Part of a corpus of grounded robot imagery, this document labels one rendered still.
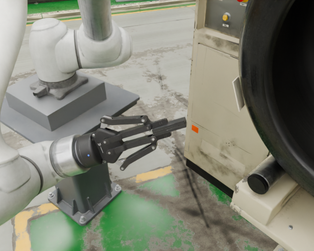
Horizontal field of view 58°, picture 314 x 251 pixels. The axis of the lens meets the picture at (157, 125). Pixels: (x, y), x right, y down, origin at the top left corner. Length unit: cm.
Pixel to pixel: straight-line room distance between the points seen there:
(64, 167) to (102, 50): 57
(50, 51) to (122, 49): 27
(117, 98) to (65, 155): 74
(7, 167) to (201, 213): 127
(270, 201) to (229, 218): 104
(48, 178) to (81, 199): 93
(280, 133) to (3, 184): 48
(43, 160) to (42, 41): 60
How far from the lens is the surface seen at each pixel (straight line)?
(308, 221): 72
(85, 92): 123
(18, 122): 129
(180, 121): 56
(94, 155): 61
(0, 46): 62
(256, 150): 142
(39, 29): 116
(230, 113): 141
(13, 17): 66
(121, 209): 167
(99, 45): 108
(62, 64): 117
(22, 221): 177
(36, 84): 130
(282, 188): 67
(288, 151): 55
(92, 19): 97
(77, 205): 163
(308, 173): 55
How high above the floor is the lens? 134
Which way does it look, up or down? 37 degrees down
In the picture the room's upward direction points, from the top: straight up
